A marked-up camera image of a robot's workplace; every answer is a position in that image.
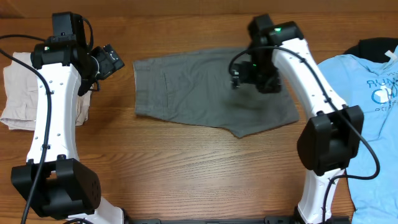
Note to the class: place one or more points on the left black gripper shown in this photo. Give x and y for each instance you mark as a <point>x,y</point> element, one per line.
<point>109,66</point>

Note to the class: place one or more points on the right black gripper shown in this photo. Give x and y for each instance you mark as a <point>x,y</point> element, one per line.
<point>274,84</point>

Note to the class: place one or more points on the grey shorts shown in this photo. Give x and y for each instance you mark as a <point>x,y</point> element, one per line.
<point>195,88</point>

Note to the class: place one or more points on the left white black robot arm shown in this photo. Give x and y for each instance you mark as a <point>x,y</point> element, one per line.
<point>53,181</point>

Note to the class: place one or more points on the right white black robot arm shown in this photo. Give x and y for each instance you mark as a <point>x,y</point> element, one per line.
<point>330,138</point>

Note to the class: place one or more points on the folded beige shorts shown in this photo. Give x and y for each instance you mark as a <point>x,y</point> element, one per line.
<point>21,91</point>

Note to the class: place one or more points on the light blue printed t-shirt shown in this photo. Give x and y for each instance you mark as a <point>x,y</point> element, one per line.
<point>373,87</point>

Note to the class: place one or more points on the black garment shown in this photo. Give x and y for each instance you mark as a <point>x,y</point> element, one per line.
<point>374,49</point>

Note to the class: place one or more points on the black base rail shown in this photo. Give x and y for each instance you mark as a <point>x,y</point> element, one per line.
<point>239,221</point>

